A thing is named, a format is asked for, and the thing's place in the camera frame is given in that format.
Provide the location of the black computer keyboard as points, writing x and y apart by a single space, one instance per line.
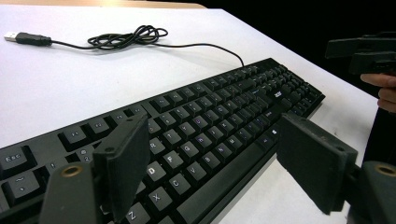
236 161

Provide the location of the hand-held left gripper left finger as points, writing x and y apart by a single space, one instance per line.
124 161

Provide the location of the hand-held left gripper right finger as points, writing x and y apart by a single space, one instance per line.
314 161

